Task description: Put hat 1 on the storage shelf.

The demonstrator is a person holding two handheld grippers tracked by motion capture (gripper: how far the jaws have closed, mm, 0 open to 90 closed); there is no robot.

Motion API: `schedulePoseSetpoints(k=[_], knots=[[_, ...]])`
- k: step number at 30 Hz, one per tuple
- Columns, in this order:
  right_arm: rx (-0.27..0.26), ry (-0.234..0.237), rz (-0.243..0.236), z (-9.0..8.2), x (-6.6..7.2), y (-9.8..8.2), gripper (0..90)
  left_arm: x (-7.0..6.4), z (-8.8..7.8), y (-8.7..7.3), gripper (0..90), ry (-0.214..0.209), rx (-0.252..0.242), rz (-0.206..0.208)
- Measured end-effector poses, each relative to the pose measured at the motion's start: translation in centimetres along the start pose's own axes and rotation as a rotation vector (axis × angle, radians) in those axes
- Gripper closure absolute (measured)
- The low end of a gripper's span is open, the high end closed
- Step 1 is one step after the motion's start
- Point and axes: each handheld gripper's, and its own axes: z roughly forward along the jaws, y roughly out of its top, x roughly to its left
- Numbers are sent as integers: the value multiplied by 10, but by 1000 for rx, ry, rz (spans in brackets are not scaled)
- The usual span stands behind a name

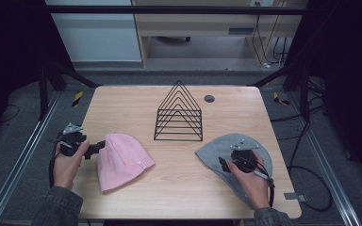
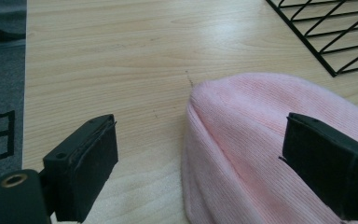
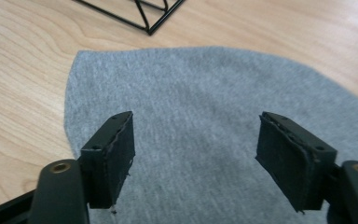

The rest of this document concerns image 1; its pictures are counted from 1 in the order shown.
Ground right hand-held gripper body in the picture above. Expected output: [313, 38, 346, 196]
[229, 139, 260, 174]

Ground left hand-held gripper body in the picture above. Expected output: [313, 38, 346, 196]
[58, 122, 88, 157]

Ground grey beanie hat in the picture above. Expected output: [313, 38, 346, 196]
[195, 133, 273, 210]

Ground pink knitted beanie hat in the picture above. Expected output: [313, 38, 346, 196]
[96, 133, 156, 195]

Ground black wire rack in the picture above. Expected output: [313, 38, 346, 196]
[153, 80, 204, 142]

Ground person's left hand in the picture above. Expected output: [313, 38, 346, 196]
[52, 140, 91, 191]

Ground person's right hand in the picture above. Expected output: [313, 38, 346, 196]
[225, 150, 272, 211]

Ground yellow black floor tape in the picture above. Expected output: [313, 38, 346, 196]
[72, 90, 85, 108]
[272, 91, 290, 106]

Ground black metal stand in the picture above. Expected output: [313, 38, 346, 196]
[250, 60, 311, 121]
[38, 58, 103, 121]

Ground black curtain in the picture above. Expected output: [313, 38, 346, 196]
[283, 0, 362, 191]
[0, 0, 76, 149]

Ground white cabinet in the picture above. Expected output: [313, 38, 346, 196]
[44, 0, 143, 64]

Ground light wooden desk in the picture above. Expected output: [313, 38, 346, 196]
[131, 0, 307, 68]

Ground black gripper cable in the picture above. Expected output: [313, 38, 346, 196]
[254, 169, 276, 209]
[47, 137, 61, 189]

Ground aluminium floor rail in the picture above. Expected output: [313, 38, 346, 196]
[286, 90, 362, 226]
[0, 90, 63, 226]

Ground grey metal table bracket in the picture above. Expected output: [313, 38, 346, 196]
[283, 192, 307, 202]

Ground black floor cable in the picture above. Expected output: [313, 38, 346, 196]
[270, 78, 334, 213]

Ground hanging black cables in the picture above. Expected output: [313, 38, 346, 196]
[252, 1, 289, 69]

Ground black frame crossbar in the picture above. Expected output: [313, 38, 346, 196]
[44, 5, 307, 16]

